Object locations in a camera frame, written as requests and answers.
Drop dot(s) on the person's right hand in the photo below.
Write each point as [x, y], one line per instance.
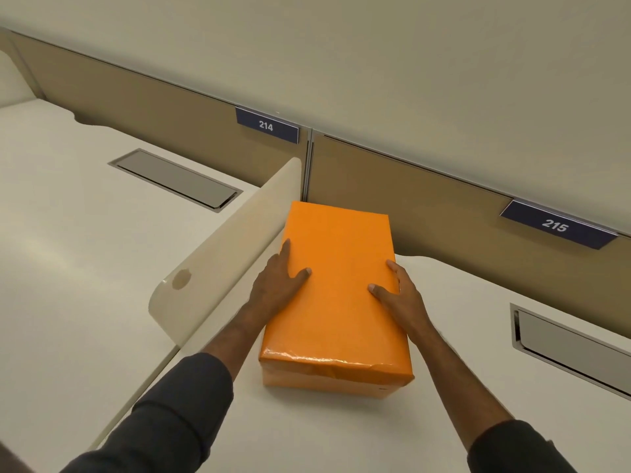
[406, 307]

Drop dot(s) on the person's left hand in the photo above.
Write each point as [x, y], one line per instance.
[273, 298]

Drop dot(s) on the person's right thumb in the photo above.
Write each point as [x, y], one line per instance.
[382, 295]

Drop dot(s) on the person's left thumb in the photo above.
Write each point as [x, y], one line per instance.
[299, 281]

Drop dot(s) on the orange box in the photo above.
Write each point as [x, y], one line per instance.
[335, 290]

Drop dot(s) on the person's right forearm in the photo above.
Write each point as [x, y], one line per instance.
[473, 408]

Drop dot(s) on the person's left forearm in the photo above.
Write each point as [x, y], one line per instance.
[187, 398]

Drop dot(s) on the cream desk divider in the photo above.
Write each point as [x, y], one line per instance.
[12, 81]
[222, 261]

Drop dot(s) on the tan partition panel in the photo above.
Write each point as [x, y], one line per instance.
[443, 216]
[148, 110]

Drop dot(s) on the blue number plate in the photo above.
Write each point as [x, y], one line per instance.
[557, 225]
[266, 126]

